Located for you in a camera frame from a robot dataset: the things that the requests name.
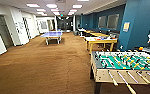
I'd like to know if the foosball gaming table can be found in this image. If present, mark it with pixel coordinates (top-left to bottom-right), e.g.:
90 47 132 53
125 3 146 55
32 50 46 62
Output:
89 49 150 94

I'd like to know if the small white table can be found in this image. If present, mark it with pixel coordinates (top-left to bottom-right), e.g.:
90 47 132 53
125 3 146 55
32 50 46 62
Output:
77 29 89 37

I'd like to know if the long wooden table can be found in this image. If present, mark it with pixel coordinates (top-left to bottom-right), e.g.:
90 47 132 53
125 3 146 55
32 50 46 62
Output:
87 30 110 38

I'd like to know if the blue ping pong table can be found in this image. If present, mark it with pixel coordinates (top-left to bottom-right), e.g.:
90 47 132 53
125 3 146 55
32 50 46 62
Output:
40 30 64 46

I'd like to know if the yellow white game table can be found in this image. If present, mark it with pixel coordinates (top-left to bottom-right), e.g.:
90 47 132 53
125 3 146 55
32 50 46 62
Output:
84 35 119 53

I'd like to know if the rectangular ceiling light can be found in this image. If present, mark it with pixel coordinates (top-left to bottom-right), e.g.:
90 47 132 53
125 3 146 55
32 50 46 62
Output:
25 3 41 9
35 8 46 13
50 8 60 13
72 4 84 10
45 3 59 9

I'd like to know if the orange ball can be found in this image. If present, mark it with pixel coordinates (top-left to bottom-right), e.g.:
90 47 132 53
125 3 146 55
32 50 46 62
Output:
138 46 145 52

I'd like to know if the dark hallway door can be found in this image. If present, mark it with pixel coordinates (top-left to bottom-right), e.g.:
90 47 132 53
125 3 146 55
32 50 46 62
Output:
0 14 14 51

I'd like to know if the grey framed wall window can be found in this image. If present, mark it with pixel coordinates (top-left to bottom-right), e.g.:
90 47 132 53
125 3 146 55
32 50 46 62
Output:
107 13 121 31
97 14 109 30

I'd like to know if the wall whiteboard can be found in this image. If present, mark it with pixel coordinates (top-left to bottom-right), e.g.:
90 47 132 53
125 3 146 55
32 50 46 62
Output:
39 20 48 31

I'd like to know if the yellow wall poster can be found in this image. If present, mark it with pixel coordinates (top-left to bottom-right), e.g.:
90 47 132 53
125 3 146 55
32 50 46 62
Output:
122 21 131 33

